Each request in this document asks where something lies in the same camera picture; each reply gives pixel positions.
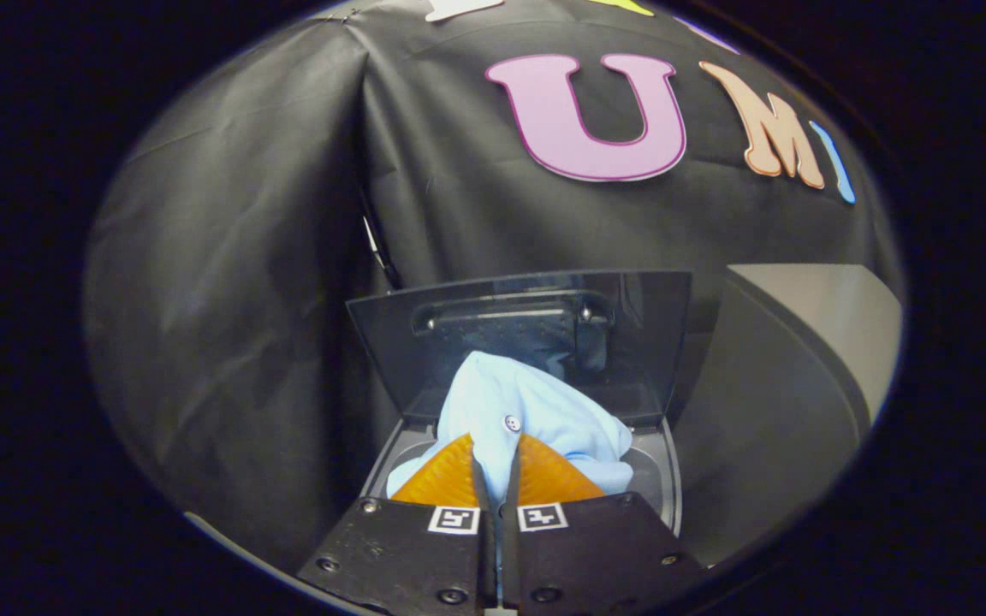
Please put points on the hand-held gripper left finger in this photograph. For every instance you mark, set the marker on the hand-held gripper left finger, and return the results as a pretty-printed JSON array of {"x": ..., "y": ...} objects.
[{"x": 424, "y": 560}]

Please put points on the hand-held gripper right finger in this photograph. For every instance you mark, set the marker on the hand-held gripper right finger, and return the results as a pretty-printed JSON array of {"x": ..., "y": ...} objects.
[{"x": 596, "y": 556}]

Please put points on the light blue garment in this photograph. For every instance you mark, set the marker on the light blue garment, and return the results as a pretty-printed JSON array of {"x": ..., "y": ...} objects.
[{"x": 493, "y": 393}]

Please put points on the beige cabinet with dark top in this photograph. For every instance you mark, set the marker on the beige cabinet with dark top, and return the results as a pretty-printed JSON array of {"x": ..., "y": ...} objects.
[{"x": 767, "y": 402}]

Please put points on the black backdrop cloth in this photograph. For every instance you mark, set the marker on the black backdrop cloth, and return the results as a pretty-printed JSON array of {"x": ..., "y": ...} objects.
[{"x": 245, "y": 257}]

